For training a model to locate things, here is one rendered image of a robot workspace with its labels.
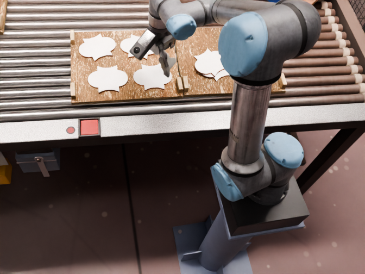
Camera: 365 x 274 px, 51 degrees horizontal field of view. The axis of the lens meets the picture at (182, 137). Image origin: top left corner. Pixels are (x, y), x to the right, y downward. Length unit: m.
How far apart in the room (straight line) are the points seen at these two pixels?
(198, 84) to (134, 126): 0.30
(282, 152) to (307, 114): 0.50
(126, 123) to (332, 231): 1.49
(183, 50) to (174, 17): 0.49
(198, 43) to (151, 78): 0.28
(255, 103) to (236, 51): 0.14
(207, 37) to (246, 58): 0.92
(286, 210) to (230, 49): 0.64
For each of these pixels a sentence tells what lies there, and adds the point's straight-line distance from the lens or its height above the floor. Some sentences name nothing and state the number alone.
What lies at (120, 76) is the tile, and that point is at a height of 0.94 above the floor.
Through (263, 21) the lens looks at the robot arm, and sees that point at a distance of 0.78.
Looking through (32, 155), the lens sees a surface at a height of 0.83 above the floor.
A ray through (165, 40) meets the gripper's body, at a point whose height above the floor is 1.15.
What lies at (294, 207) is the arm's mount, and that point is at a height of 0.97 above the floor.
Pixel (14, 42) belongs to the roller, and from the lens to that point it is 1.69.
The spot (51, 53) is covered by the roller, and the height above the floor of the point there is 0.91.
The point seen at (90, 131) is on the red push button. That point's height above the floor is 0.93.
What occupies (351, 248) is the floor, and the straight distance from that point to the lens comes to 2.48.
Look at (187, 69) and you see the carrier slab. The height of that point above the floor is 0.94.
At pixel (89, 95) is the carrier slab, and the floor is 0.94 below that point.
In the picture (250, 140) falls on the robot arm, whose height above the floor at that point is 1.31.
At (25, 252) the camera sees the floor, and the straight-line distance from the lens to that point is 2.23.
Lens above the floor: 2.09
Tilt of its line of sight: 59 degrees down
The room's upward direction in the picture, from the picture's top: 12 degrees clockwise
